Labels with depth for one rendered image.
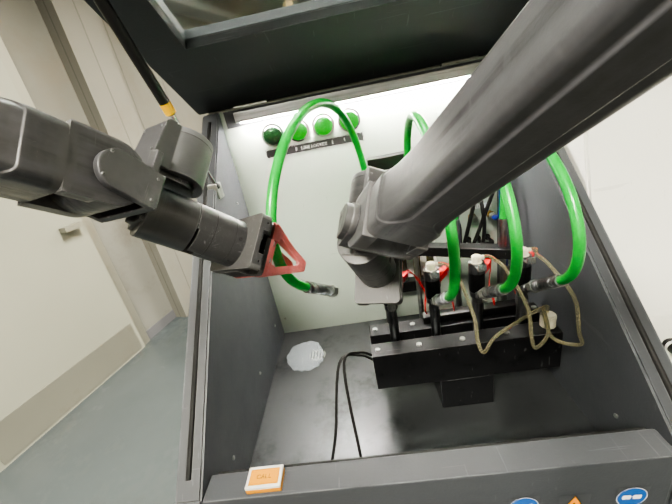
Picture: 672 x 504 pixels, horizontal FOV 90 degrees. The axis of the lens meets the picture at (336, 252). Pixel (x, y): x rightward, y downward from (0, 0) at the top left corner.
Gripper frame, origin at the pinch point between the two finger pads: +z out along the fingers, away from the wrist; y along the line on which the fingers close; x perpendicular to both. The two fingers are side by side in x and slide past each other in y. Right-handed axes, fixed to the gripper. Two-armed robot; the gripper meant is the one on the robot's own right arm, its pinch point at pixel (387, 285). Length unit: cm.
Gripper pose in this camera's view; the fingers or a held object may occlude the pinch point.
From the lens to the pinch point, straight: 58.5
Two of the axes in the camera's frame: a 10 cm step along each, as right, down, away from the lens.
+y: 0.5, -9.3, 3.6
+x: -9.5, 0.7, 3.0
